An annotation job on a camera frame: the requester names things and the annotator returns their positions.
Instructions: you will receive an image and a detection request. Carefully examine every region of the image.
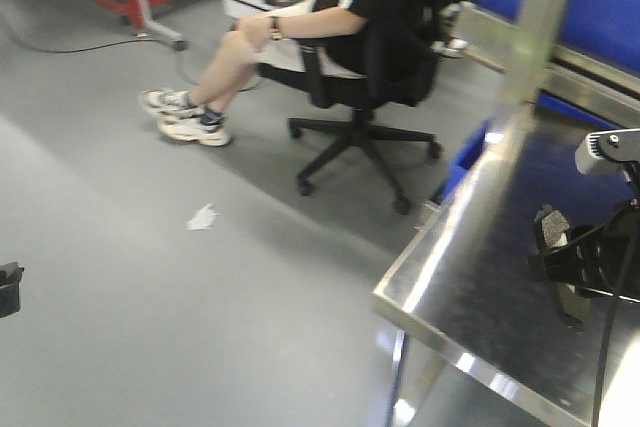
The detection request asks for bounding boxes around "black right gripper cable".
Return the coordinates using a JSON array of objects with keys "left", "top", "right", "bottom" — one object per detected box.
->
[{"left": 590, "top": 171, "right": 640, "bottom": 427}]

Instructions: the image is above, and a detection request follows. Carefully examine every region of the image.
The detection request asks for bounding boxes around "seated person in black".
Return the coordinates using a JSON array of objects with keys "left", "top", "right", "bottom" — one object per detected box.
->
[{"left": 138, "top": 0, "right": 461, "bottom": 147}]

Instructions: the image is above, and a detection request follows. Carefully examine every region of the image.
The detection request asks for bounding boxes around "grey brake pad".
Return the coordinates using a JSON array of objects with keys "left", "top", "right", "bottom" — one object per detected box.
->
[{"left": 528, "top": 204, "right": 589, "bottom": 332}]

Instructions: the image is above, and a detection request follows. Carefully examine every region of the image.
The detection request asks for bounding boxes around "black office chair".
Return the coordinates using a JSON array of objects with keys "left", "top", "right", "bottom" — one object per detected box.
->
[{"left": 258, "top": 11, "right": 442, "bottom": 215}]

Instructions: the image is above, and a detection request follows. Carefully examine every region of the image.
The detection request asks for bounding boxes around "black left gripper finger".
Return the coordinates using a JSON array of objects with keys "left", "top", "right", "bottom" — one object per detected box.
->
[{"left": 0, "top": 262, "right": 24, "bottom": 318}]

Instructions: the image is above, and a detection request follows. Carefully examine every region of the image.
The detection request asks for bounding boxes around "black floor cable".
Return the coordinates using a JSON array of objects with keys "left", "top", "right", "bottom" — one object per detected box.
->
[{"left": 0, "top": 11, "right": 201, "bottom": 88}]

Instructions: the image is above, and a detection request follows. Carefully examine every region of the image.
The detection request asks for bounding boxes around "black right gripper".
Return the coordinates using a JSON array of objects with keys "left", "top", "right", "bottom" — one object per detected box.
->
[{"left": 528, "top": 199, "right": 639, "bottom": 297}]

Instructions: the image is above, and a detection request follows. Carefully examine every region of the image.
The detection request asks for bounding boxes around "stainless steel shelf frame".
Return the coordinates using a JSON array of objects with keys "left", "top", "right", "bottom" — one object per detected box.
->
[{"left": 457, "top": 0, "right": 639, "bottom": 132}]

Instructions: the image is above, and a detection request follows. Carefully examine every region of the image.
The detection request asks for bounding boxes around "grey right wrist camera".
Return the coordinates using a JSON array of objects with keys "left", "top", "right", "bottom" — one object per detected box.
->
[{"left": 575, "top": 128, "right": 639, "bottom": 175}]

